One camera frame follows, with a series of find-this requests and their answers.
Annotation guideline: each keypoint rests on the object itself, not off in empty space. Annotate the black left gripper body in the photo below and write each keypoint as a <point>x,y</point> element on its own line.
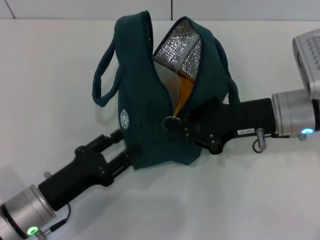
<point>80,172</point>

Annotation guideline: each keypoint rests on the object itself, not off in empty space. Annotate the clear blue-rimmed food container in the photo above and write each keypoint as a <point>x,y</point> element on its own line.
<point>167,80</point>

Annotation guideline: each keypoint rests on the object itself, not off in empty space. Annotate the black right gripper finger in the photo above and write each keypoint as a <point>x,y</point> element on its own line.
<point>207,143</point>
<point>175,123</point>

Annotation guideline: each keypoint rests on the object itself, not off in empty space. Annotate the white tablecloth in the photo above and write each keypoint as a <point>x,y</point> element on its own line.
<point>175,200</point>

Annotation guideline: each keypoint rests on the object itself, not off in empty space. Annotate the dark blue fabric lunch bag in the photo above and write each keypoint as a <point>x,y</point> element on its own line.
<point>140,100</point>

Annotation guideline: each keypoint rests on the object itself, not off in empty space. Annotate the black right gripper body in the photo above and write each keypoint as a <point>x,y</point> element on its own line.
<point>237,117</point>

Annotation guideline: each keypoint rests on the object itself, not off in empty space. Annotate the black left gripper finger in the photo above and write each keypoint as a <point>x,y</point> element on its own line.
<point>120,160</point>
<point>105,141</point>

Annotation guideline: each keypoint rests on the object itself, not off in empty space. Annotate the yellow banana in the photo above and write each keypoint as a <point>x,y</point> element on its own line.
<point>185,92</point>

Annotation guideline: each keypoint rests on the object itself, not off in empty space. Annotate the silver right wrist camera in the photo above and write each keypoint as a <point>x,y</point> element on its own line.
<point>308,62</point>

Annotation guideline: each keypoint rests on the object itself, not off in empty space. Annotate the white silver robot right arm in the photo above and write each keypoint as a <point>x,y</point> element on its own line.
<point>292,112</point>

